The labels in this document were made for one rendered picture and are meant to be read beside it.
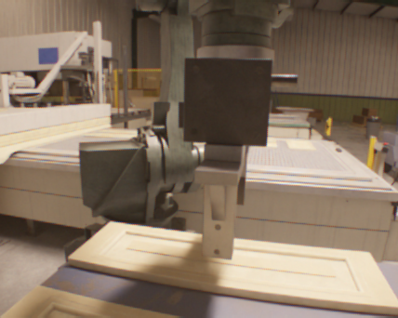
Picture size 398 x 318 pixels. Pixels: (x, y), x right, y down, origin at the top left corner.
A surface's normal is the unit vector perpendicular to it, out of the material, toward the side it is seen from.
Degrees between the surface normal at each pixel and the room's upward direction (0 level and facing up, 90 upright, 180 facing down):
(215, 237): 90
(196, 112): 90
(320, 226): 90
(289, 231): 90
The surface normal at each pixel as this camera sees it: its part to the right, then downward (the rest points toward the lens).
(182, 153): 0.35, -0.20
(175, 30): 0.37, 0.06
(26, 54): -0.22, 0.22
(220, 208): -0.22, 0.61
